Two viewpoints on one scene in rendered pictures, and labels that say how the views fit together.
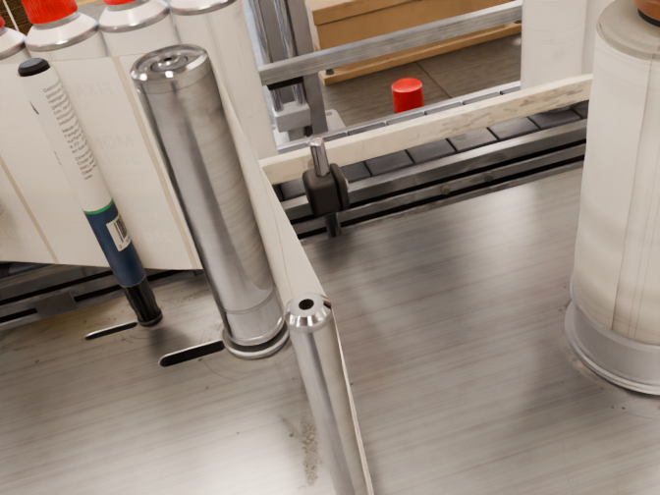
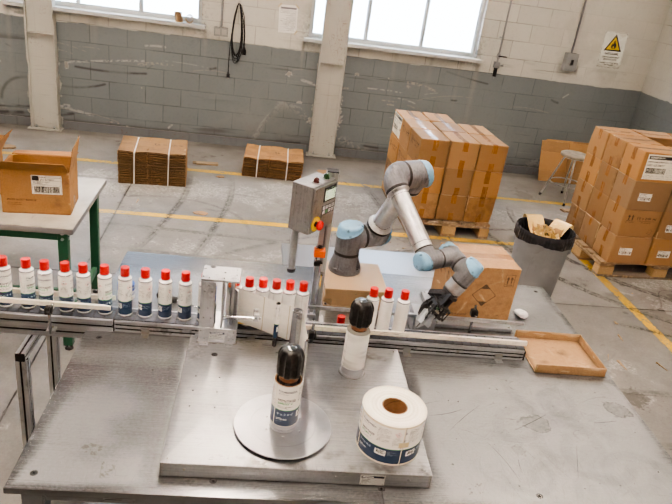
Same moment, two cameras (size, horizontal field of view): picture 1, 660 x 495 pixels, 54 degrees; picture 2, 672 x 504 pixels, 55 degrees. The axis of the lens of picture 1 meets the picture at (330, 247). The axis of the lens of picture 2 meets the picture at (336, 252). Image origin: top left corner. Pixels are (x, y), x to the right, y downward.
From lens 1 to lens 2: 201 cm
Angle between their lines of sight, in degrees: 13
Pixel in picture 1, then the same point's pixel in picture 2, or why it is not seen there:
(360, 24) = (337, 295)
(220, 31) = (303, 299)
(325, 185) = (312, 333)
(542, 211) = not seen: hidden behind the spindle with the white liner
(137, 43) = (288, 297)
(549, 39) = not seen: hidden behind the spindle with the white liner
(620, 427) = (339, 378)
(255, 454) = not seen: hidden behind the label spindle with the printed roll
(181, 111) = (297, 317)
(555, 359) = (336, 370)
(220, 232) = (295, 334)
